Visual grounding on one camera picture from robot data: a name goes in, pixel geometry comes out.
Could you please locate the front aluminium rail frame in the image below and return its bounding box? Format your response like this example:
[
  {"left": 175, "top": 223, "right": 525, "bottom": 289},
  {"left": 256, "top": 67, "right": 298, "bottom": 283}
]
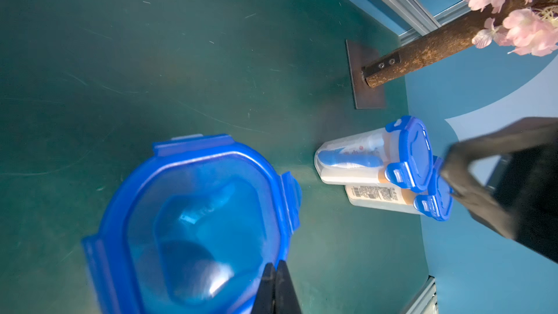
[{"left": 401, "top": 276, "right": 439, "bottom": 314}]

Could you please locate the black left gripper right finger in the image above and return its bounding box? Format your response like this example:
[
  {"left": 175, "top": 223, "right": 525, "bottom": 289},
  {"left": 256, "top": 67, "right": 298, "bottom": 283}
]
[{"left": 274, "top": 260, "right": 302, "bottom": 314}]

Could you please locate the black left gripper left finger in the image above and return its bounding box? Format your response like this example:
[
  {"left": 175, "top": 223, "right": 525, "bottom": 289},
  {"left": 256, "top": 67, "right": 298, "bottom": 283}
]
[{"left": 251, "top": 263, "right": 276, "bottom": 314}]

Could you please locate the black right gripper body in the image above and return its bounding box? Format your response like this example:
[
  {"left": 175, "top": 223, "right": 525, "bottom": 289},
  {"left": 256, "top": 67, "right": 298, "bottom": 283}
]
[{"left": 483, "top": 130, "right": 557, "bottom": 263}]

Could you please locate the clear blue-lid container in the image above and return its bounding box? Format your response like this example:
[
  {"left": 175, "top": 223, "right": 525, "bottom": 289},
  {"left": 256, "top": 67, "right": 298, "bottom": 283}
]
[
  {"left": 345, "top": 156, "right": 453, "bottom": 222},
  {"left": 82, "top": 135, "right": 302, "bottom": 313},
  {"left": 315, "top": 116, "right": 434, "bottom": 193}
]

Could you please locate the right aluminium corner post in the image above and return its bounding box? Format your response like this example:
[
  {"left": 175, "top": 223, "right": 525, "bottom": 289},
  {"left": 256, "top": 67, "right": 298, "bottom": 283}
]
[{"left": 381, "top": 0, "right": 469, "bottom": 44}]

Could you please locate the dark metal tree base plate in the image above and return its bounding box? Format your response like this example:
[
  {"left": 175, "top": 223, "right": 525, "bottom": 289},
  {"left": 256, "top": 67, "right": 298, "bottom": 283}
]
[{"left": 345, "top": 40, "right": 387, "bottom": 110}]

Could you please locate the pink artificial blossom tree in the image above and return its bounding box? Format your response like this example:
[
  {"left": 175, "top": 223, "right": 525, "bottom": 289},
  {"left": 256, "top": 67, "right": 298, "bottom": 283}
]
[{"left": 363, "top": 0, "right": 557, "bottom": 88}]

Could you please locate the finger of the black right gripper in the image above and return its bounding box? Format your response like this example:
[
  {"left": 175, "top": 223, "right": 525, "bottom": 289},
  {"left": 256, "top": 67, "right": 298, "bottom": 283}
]
[{"left": 441, "top": 117, "right": 557, "bottom": 233}]

